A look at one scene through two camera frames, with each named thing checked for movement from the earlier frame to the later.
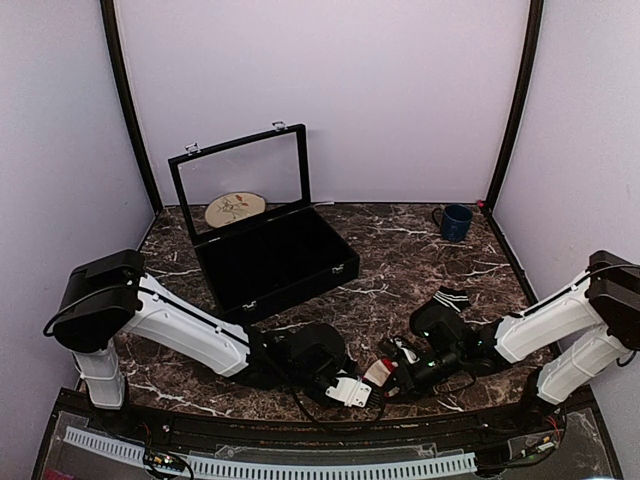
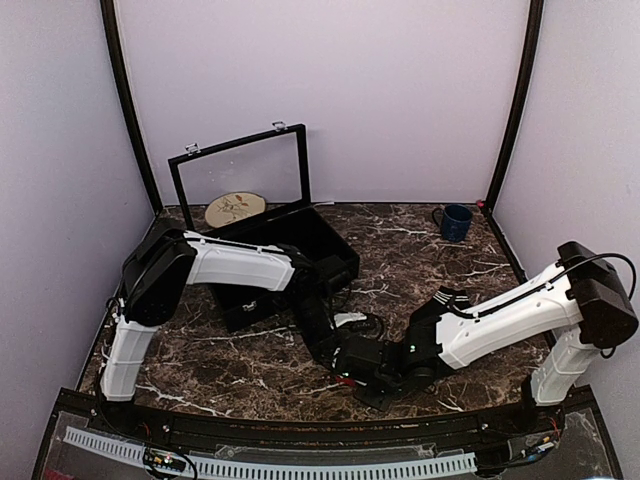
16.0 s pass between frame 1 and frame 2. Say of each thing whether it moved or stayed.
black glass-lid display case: stayed
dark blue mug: stayed
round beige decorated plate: stayed
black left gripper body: moved
